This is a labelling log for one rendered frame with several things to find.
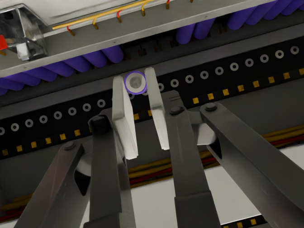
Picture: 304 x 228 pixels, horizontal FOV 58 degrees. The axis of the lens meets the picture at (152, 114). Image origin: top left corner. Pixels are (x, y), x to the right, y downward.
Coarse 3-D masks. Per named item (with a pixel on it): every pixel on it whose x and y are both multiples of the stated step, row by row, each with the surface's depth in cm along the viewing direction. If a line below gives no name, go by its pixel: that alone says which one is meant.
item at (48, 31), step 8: (136, 0) 22; (160, 0) 22; (112, 8) 23; (128, 8) 22; (136, 8) 22; (144, 8) 23; (88, 16) 23; (104, 16) 23; (112, 16) 23; (56, 24) 23; (72, 24) 23; (80, 24) 23; (88, 24) 23; (48, 32) 23; (56, 32) 23
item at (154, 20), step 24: (144, 0) 21; (168, 0) 22; (192, 0) 22; (216, 0) 23; (240, 0) 23; (264, 0) 24; (96, 24) 23; (120, 24) 23; (144, 24) 23; (168, 24) 23; (48, 48) 23; (72, 48) 23; (96, 48) 24; (0, 72) 24
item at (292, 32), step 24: (0, 0) 18; (24, 0) 18; (48, 0) 19; (72, 0) 20; (96, 0) 21; (120, 0) 22; (48, 24) 23; (216, 48) 36; (240, 48) 36; (144, 72) 36; (168, 72) 36; (48, 96) 37; (72, 96) 37
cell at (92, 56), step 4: (92, 52) 27; (96, 52) 28; (100, 52) 29; (84, 56) 27; (88, 56) 27; (92, 56) 27; (96, 56) 28; (100, 56) 29; (104, 56) 31; (88, 60) 29; (92, 60) 29; (96, 60) 29; (100, 60) 30; (104, 60) 31; (96, 64) 31; (100, 64) 31; (104, 64) 32
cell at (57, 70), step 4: (48, 64) 26; (52, 64) 27; (56, 64) 28; (60, 64) 28; (64, 64) 29; (48, 68) 28; (52, 68) 28; (56, 68) 28; (60, 68) 29; (64, 68) 30; (68, 68) 31; (72, 68) 32; (56, 72) 30; (60, 72) 30; (64, 72) 31; (68, 72) 31; (72, 72) 32; (64, 76) 32
